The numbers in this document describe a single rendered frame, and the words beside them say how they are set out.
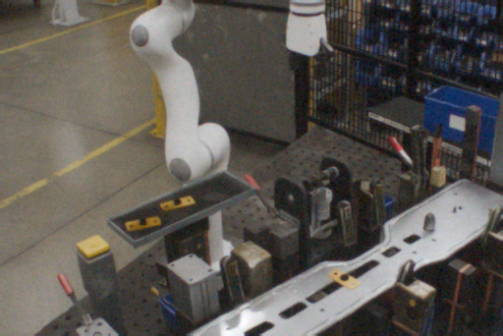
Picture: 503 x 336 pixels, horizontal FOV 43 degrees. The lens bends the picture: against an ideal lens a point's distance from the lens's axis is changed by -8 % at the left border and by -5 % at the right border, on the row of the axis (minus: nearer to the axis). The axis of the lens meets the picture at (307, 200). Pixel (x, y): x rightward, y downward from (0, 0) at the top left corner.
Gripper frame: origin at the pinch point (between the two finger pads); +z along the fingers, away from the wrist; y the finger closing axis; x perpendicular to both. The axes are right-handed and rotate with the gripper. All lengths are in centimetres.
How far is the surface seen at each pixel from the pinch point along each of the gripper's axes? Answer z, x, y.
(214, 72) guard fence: 89, 131, -226
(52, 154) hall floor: 145, 39, -306
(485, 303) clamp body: 63, 27, 45
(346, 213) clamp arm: 36.9, 2.4, 12.5
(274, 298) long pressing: 45, -28, 19
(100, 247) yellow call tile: 29, -59, -6
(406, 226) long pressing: 45, 19, 20
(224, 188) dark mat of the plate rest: 28.7, -21.0, -8.1
